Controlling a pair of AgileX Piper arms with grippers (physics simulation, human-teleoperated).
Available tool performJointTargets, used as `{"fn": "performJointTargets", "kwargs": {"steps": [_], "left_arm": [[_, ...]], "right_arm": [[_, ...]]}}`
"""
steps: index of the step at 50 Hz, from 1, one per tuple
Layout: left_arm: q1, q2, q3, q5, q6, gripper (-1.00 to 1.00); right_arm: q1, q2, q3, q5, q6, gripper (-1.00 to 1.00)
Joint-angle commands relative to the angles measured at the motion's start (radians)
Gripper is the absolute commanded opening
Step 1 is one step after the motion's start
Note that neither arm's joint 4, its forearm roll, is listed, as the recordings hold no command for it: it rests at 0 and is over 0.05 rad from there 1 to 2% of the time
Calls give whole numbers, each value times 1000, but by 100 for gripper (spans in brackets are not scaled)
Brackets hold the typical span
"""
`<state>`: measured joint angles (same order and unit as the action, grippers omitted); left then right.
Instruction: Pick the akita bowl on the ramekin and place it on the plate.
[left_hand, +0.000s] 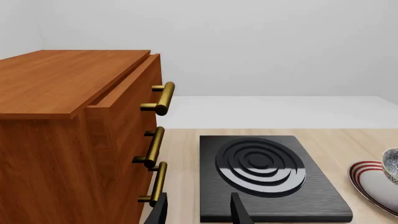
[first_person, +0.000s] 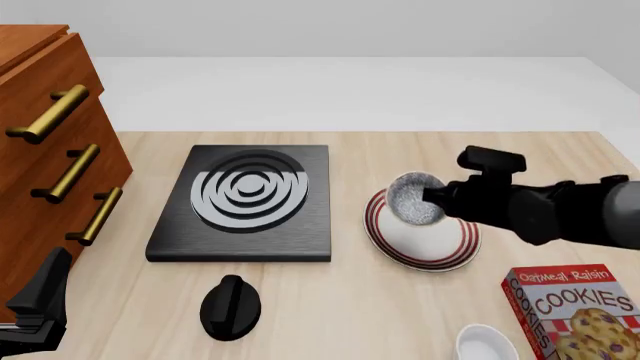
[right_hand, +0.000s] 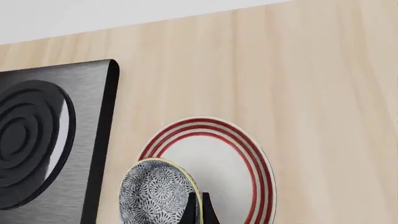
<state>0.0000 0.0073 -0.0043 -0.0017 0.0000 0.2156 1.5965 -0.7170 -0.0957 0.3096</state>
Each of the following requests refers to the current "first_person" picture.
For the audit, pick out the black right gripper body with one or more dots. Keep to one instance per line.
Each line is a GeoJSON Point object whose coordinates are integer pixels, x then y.
{"type": "Point", "coordinates": [477, 202]}

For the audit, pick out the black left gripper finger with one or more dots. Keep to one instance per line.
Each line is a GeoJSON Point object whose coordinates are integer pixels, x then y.
{"type": "Point", "coordinates": [47, 288]}

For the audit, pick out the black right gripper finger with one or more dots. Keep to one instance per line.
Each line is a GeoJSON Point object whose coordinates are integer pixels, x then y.
{"type": "Point", "coordinates": [436, 195]}

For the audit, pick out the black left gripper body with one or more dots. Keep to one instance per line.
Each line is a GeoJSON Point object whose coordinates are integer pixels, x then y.
{"type": "Point", "coordinates": [30, 337]}

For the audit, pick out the black speckled bowl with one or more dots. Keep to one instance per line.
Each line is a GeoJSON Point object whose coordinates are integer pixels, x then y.
{"type": "Point", "coordinates": [407, 202]}

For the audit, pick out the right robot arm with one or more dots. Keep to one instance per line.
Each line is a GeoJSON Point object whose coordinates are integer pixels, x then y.
{"type": "Point", "coordinates": [575, 213]}

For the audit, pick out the white plate with red rings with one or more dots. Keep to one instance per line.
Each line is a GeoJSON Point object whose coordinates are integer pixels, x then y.
{"type": "Point", "coordinates": [420, 243]}

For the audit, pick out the flat black stove plate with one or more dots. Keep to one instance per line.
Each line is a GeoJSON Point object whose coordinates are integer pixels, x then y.
{"type": "Point", "coordinates": [175, 232]}

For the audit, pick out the white ramekin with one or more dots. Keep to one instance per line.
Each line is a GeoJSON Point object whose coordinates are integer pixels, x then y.
{"type": "Point", "coordinates": [482, 345]}

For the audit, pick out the oatmeal raisin cookies box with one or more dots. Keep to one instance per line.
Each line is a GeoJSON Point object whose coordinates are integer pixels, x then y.
{"type": "Point", "coordinates": [575, 311]}

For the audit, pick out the round black stove knob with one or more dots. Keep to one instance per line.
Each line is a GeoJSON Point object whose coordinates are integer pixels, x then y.
{"type": "Point", "coordinates": [230, 307]}

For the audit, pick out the brown wooden cabinet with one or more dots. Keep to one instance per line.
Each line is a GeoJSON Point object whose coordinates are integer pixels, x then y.
{"type": "Point", "coordinates": [30, 45]}

